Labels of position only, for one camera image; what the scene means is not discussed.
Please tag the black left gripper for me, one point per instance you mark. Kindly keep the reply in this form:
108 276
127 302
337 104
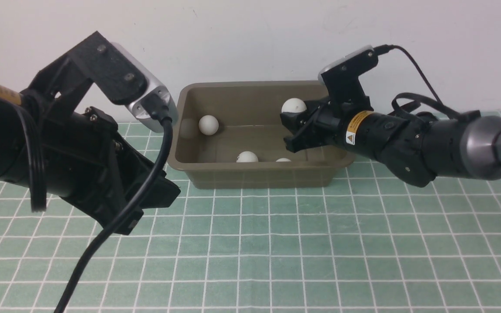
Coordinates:
155 192

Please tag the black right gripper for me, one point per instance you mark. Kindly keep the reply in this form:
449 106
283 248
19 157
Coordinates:
347 126

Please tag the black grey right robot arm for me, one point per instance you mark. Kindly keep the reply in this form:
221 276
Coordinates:
416 148

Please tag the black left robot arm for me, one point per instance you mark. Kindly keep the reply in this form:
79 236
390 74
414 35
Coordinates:
2 139

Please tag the olive green plastic bin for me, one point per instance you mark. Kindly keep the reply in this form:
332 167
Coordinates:
249 119

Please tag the green checkered table cloth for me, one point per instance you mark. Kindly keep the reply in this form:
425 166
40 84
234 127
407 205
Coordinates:
367 243

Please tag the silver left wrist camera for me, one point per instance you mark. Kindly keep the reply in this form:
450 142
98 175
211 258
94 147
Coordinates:
156 94

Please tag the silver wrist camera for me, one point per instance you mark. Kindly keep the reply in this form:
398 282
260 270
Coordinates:
156 94
358 59

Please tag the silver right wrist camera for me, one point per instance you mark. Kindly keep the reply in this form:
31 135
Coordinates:
358 59

